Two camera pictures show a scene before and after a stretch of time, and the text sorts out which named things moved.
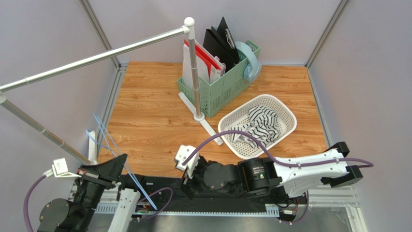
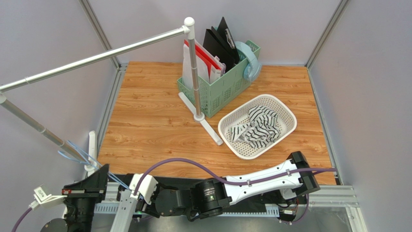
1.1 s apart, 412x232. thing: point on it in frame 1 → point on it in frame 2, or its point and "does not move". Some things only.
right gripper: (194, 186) → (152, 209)
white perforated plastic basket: (286, 122) does not move
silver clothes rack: (188, 27) does not move
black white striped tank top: (262, 124) does not move
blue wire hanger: (129, 165) → (97, 166)
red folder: (207, 59) does not move
